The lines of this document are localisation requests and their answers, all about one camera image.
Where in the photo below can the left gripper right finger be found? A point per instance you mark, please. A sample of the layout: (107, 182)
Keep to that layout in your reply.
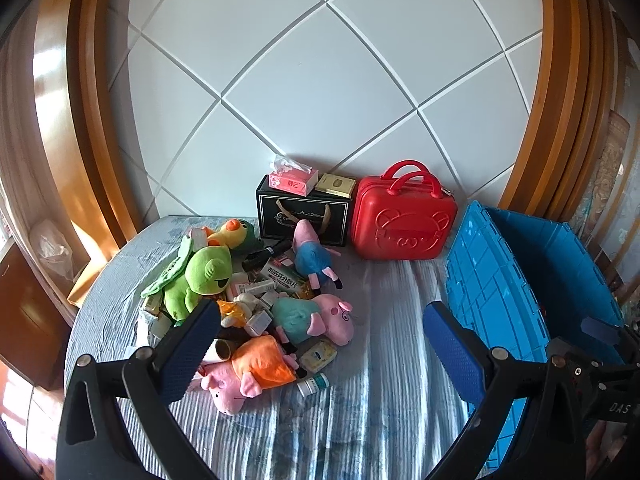
(550, 439)

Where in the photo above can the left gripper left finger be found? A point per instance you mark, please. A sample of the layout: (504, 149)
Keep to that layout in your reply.
(93, 441)

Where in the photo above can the orange-dressed pig plush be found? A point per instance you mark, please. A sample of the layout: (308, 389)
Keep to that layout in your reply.
(258, 365)

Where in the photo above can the wooden side cabinet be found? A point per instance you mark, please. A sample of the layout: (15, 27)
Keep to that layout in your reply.
(33, 334)

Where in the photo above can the blue plastic crate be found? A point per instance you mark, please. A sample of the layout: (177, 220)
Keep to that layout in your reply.
(519, 281)

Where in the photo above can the green frog hat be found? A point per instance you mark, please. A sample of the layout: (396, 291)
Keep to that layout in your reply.
(174, 269)

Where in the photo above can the white rabbit plush orange scarf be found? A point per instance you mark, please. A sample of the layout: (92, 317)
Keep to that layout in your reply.
(237, 312)

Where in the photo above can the plastic bag on shelf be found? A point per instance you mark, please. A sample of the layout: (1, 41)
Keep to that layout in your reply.
(52, 249)

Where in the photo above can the green frog plush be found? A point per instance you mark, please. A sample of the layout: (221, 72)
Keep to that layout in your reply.
(207, 273)

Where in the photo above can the white medicine bottle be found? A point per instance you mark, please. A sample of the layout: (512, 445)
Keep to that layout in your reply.
(313, 384)

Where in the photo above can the yellow square packet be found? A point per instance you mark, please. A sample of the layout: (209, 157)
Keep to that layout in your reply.
(318, 356)

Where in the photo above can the teal-dressed pig plush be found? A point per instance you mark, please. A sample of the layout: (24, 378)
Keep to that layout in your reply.
(297, 320)

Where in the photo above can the duck plush green hood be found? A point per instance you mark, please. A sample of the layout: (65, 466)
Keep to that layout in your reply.
(238, 235)

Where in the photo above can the red bear suitcase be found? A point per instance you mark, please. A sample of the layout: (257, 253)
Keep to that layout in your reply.
(403, 214)

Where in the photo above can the blue-bodied pig plush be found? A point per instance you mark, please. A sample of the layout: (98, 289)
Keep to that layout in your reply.
(311, 259)

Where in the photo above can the black gift bag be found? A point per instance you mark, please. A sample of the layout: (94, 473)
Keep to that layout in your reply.
(278, 213)

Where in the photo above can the gold small box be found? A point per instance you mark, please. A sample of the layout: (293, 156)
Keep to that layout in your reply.
(336, 185)

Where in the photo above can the pink tissue pack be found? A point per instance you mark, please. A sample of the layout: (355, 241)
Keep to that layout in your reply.
(292, 177)

